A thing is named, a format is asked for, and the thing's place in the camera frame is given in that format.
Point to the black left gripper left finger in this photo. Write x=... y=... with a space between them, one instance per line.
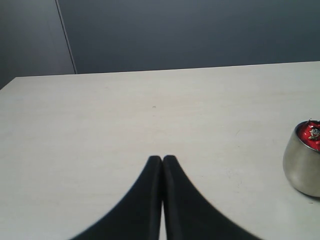
x=137 y=216

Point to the stainless steel cup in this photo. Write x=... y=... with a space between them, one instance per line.
x=301 y=165

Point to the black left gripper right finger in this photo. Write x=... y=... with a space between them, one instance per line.
x=188 y=215

